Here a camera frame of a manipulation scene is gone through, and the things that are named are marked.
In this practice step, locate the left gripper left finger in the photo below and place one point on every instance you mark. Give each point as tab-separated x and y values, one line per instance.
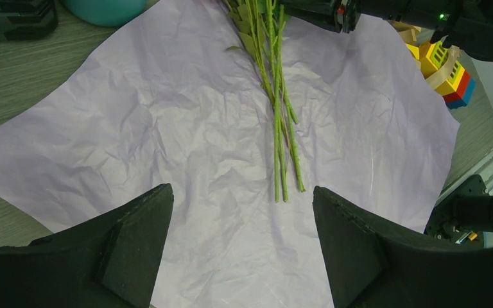
111	260

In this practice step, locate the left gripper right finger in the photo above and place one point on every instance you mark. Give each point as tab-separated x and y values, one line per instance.
373	262

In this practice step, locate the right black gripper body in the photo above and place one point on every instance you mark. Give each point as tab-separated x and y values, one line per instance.
464	24

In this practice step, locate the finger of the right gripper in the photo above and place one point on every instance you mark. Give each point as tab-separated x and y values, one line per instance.
332	15

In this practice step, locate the tan ribbon bow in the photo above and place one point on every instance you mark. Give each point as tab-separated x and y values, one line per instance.
409	33

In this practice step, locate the pink flower bouquet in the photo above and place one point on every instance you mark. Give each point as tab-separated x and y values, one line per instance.
260	26

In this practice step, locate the purple and pink wrapping paper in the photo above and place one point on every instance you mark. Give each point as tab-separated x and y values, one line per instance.
168	99

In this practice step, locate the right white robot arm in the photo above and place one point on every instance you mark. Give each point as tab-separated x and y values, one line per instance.
484	148

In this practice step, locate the teal vase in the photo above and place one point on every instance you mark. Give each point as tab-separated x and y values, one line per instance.
111	13

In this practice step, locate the blue flat brick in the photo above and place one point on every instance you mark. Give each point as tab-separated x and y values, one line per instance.
466	99

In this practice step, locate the red flat brick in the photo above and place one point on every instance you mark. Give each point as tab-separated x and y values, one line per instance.
459	93

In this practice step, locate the yellow window block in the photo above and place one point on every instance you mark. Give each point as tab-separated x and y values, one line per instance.
439	66

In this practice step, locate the black carrying case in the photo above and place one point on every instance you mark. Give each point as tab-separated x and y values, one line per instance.
27	20

